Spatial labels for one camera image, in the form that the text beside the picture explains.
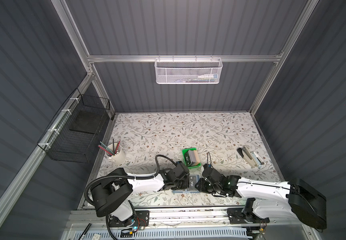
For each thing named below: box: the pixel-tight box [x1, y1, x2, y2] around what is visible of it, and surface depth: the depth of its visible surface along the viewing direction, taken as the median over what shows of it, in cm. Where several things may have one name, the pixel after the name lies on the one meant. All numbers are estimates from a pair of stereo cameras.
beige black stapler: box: [237, 145, 257, 168], surface depth 96 cm
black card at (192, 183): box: [188, 175, 197, 191], surface depth 85 cm
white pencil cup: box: [105, 143, 126, 166], surface depth 90 cm
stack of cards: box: [184, 150, 201, 167], surface depth 93 cm
